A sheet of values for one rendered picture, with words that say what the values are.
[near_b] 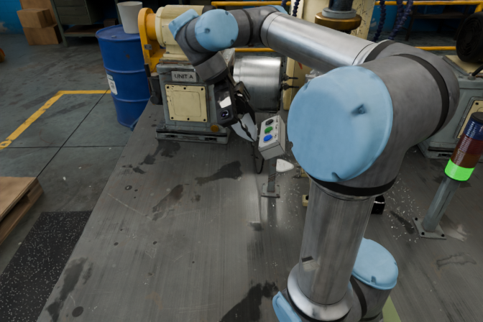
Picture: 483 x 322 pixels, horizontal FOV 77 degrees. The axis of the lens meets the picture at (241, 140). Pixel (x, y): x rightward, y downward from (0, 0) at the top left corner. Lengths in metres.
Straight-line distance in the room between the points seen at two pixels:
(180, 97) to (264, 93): 0.35
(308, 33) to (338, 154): 0.30
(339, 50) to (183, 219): 0.76
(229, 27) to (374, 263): 0.54
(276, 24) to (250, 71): 0.65
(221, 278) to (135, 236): 0.31
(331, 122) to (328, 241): 0.20
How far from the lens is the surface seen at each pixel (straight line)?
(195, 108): 1.32
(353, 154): 0.31
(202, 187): 1.18
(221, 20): 0.62
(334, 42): 0.54
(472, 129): 0.96
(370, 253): 0.71
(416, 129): 0.37
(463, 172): 1.02
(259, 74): 1.27
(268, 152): 0.94
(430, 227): 1.17
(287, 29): 0.61
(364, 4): 1.55
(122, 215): 1.14
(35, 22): 6.60
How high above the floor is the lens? 1.59
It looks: 34 degrees down
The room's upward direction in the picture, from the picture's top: straight up
